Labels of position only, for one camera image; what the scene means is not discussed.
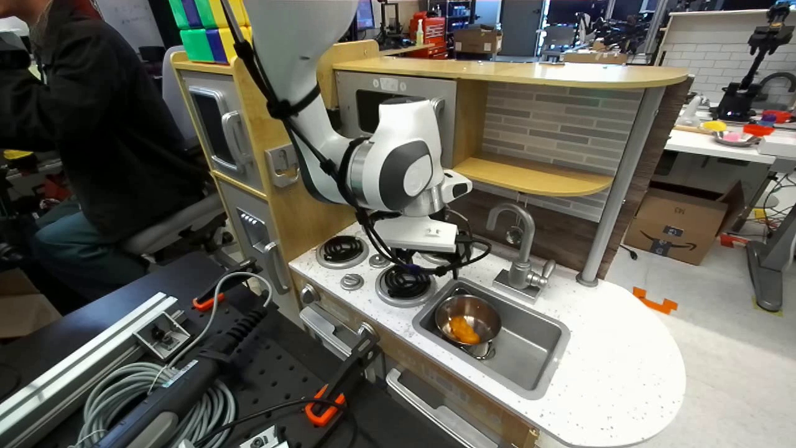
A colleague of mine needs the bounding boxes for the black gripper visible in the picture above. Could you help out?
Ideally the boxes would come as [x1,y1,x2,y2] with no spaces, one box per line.
[376,216,459,254]

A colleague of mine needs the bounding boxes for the orange toy food object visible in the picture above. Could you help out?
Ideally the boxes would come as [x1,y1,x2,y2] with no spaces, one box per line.
[447,318,480,347]

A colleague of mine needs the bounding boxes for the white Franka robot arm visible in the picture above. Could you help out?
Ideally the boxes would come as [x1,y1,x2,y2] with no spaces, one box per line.
[227,0,472,254]

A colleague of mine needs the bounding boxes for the small steel pot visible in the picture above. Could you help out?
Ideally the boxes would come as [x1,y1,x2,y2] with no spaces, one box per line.
[432,293,503,361]

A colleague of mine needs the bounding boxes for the grey toy sink basin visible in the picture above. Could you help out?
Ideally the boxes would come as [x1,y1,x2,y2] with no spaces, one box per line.
[413,278,569,399]

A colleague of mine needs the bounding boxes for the wooden lower shelf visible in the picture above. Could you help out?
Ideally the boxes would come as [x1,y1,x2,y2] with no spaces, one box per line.
[459,158,613,196]

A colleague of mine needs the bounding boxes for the black stove burner middle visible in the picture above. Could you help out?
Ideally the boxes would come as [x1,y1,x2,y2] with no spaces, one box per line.
[376,266,435,307]

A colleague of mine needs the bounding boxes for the black stove burner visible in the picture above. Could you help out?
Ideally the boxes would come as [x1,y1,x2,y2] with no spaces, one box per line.
[316,235,368,269]
[376,266,435,307]

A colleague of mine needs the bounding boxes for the grey toy faucet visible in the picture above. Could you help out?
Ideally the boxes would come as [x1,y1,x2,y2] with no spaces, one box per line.
[487,201,556,293]

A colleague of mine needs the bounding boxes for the black stove burner back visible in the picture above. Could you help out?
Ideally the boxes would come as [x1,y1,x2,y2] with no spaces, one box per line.
[316,235,368,269]

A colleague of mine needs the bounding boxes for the toy microwave oven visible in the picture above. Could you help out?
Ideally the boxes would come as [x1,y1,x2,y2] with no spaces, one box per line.
[337,73,456,168]

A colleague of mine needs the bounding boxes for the cardboard box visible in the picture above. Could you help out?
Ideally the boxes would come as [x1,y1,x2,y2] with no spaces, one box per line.
[624,185,745,266]

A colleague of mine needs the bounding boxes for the black orange clamp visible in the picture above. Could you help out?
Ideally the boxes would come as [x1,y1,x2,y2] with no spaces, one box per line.
[304,332,378,429]

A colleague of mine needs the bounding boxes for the grey toy oven door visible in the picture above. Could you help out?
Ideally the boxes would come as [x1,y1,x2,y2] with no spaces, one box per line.
[181,73,260,186]

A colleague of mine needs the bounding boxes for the blue block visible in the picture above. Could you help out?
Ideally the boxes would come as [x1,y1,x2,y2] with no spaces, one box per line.
[195,0,227,62]

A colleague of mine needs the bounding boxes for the green block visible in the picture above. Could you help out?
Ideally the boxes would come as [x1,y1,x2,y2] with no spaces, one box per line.
[170,0,214,62]

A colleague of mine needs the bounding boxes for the seated person dark jacket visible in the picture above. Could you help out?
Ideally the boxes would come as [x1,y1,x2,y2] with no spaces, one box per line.
[0,0,204,298]

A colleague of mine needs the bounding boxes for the wooden toy kitchen frame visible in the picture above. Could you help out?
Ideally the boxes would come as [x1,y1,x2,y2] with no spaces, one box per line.
[170,38,694,448]

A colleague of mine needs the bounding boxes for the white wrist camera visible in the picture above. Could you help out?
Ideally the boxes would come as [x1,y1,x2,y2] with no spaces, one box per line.
[396,216,459,254]

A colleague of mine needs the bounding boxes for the grey coiled cable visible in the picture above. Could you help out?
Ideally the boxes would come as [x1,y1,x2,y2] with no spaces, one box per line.
[72,361,238,448]

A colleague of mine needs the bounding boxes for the aluminium extrusion rail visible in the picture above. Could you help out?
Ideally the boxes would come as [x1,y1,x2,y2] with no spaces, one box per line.
[0,293,177,448]

